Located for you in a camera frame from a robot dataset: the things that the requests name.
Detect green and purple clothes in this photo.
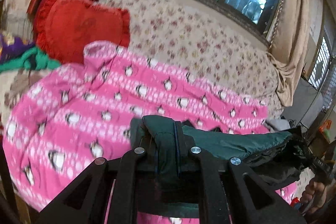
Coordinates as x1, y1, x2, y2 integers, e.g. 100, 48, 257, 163
1, 30, 61, 73

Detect right hand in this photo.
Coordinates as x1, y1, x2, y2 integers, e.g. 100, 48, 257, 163
300, 178, 326, 214

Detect grey cloth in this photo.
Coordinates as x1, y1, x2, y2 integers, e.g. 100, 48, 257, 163
264, 119, 290, 132

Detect dark green puffer jacket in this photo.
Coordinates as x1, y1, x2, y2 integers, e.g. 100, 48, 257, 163
128, 115, 309, 202

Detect beige curtain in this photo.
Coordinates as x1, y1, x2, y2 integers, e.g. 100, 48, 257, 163
269, 0, 310, 107

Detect floral bed sheet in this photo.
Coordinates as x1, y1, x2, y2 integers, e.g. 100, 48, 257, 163
104, 0, 283, 119

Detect red ruffled pillow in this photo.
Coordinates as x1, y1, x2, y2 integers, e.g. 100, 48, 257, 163
33, 0, 130, 64

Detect pink penguin blanket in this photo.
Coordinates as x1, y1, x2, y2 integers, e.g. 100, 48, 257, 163
2, 40, 299, 224

